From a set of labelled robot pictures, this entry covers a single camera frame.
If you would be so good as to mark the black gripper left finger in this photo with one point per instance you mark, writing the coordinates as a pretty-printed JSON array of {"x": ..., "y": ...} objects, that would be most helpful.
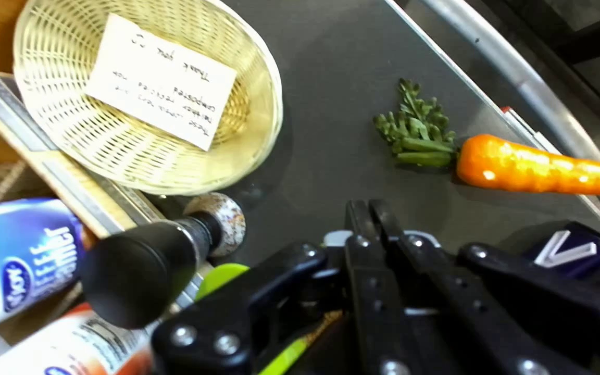
[{"x": 376, "y": 314}]

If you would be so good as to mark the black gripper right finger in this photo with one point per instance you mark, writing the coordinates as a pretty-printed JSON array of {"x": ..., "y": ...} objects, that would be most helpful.
[{"x": 509, "y": 314}]

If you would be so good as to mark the orange toy carrot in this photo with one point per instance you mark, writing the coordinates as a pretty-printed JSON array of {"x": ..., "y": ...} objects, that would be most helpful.
[{"x": 535, "y": 168}]

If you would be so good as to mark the white wicker basket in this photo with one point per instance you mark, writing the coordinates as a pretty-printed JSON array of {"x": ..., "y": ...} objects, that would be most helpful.
[{"x": 134, "y": 159}]

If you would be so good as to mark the red blue label canister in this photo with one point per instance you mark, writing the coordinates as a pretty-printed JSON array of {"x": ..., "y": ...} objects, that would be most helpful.
[{"x": 71, "y": 346}]

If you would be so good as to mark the white handwritten paper note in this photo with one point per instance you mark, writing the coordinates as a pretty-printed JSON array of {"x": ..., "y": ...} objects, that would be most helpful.
[{"x": 161, "y": 80}]

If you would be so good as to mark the wooden condiment tray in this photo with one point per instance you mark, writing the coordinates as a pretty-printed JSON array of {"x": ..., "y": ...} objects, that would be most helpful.
[{"x": 71, "y": 185}]

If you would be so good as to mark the blue label white canister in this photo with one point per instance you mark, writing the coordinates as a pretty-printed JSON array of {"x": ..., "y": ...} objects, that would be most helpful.
[{"x": 15, "y": 263}]

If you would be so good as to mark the dark metal floor frame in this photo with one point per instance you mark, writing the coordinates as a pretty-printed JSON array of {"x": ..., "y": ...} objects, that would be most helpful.
[{"x": 592, "y": 34}]

